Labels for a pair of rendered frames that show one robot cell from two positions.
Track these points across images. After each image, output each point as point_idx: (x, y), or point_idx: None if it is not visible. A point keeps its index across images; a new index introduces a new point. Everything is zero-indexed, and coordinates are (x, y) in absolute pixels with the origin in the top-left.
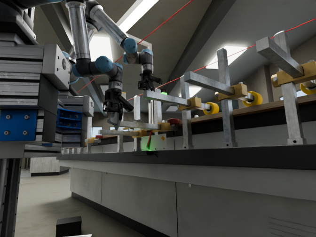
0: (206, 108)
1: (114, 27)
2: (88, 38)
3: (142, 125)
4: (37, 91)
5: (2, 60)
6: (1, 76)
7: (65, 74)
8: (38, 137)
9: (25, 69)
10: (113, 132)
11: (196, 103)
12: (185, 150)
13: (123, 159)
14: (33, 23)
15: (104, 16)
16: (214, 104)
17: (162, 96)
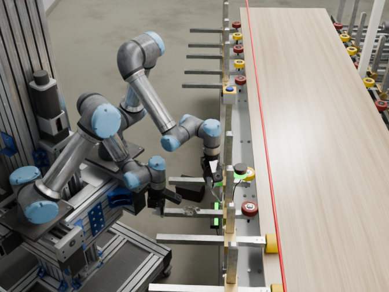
0: (256, 247)
1: (150, 113)
2: (117, 142)
3: (194, 215)
4: (59, 266)
5: (40, 244)
6: (42, 251)
7: (76, 244)
8: (70, 274)
9: (50, 254)
10: (186, 183)
11: (226, 251)
12: (219, 272)
13: (219, 186)
14: (67, 128)
15: (139, 94)
16: (270, 247)
17: (178, 241)
